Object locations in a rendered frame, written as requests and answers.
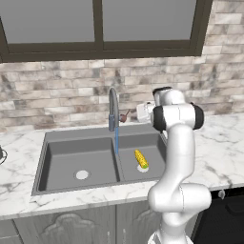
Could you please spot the grey carved cupboard door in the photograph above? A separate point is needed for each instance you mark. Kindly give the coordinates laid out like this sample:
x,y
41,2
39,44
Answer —
x,y
70,227
136,222

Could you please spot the grey drawer front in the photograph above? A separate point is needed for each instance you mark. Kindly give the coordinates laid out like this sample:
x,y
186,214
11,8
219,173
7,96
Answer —
x,y
8,232

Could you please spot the grey double sink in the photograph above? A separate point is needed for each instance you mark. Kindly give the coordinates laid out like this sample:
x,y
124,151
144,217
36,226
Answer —
x,y
79,158

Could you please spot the blue water stream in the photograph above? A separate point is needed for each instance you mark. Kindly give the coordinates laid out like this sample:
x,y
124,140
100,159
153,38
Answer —
x,y
116,139

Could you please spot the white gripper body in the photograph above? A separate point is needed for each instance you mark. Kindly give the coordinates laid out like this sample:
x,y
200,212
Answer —
x,y
144,111

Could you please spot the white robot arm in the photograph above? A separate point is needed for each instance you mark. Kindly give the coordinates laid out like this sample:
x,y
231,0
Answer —
x,y
178,152

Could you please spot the yellow corn cob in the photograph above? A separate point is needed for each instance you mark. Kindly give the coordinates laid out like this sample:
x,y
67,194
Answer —
x,y
141,158

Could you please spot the black oven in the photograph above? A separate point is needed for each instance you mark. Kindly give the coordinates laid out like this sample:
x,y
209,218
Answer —
x,y
222,219

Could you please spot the grey oven knob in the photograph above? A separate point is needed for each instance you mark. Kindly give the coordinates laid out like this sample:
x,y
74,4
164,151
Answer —
x,y
221,193

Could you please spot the dark framed window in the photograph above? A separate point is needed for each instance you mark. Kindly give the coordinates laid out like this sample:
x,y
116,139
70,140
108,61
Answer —
x,y
101,28

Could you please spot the grey curved faucet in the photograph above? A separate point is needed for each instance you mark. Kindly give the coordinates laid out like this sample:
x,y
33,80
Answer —
x,y
113,108

